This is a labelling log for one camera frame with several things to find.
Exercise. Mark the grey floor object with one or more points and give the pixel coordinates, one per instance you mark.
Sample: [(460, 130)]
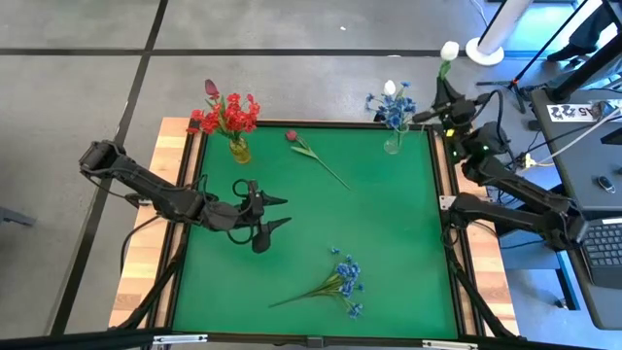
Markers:
[(17, 216)]

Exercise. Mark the clear glass vase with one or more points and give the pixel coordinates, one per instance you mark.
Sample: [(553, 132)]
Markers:
[(392, 146)]

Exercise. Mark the red flower bunch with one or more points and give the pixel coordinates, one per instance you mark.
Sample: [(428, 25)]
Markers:
[(233, 116)]

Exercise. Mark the blue flower bunch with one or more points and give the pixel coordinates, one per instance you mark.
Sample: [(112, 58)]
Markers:
[(394, 114), (346, 282)]

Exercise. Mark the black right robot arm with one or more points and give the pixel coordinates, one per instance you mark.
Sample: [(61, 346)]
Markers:
[(515, 187)]

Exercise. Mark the black key fob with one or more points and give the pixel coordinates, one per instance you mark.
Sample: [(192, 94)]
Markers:
[(606, 184)]

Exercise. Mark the black keyboard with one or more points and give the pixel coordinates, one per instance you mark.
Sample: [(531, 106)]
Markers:
[(605, 248)]

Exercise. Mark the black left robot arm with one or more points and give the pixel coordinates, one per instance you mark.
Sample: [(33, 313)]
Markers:
[(146, 187)]

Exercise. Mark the white paper label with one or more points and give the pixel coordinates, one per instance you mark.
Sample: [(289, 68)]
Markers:
[(568, 112)]

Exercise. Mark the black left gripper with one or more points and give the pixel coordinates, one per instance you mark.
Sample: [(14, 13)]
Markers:
[(223, 216)]

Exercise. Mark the blue desk frame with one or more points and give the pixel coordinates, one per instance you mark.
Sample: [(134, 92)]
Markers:
[(566, 277)]

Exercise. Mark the green table mat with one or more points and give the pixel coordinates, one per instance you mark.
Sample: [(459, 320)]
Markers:
[(316, 123)]

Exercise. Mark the yellow glass vase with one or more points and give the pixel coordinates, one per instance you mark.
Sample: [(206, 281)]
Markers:
[(240, 151)]

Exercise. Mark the person's leg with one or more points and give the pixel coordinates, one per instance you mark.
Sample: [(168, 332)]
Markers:
[(578, 46)]

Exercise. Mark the black tripod stand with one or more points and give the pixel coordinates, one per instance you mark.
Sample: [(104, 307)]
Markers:
[(583, 73)]

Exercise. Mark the grey desk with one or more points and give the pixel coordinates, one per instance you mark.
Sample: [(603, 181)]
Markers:
[(573, 160)]

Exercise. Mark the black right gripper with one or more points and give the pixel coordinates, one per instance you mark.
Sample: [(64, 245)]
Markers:
[(457, 112)]

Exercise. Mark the metal bracket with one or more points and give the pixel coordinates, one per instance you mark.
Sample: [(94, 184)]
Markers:
[(180, 339), (449, 345)]

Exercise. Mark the white pole base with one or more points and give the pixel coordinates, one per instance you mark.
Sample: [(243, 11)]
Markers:
[(500, 29)]

